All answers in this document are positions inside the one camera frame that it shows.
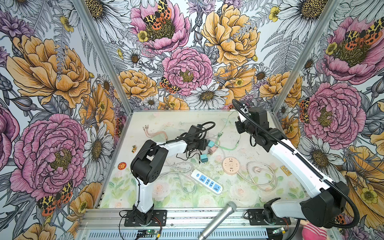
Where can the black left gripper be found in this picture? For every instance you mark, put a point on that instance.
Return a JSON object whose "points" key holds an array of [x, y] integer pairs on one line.
{"points": [[203, 144]]}

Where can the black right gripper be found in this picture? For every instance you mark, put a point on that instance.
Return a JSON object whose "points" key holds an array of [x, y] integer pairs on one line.
{"points": [[239, 125]]}

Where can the teal charger with black cable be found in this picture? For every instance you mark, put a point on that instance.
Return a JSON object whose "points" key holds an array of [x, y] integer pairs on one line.
{"points": [[204, 158]]}

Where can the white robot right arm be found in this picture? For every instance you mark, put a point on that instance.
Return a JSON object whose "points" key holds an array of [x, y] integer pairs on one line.
{"points": [[326, 199]]}

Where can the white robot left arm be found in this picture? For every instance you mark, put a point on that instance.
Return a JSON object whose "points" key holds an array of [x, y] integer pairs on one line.
{"points": [[150, 159]]}

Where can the pink brown USB charger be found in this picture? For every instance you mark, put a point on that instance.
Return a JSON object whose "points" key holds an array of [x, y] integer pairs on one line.
{"points": [[212, 150]]}

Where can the round pink power socket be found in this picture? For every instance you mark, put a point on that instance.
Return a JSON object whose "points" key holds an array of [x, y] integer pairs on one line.
{"points": [[231, 166]]}

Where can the white blue power strip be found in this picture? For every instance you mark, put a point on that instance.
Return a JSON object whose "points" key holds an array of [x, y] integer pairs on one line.
{"points": [[207, 182]]}

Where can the silver microphone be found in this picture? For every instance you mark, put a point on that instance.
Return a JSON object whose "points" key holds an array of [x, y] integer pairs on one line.
{"points": [[229, 209]]}

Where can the round red sticker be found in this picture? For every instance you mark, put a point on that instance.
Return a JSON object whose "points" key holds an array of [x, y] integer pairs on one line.
{"points": [[122, 166]]}

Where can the pink doll with black hat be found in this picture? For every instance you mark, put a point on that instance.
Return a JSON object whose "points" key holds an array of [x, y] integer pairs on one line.
{"points": [[311, 232]]}

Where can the green circuit board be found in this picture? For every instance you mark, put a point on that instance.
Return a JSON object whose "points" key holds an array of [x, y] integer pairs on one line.
{"points": [[146, 233]]}

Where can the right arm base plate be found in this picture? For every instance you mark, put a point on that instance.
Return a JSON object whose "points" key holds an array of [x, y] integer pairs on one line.
{"points": [[260, 217]]}

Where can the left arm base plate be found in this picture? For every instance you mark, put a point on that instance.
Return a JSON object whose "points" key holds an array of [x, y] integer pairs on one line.
{"points": [[154, 218]]}

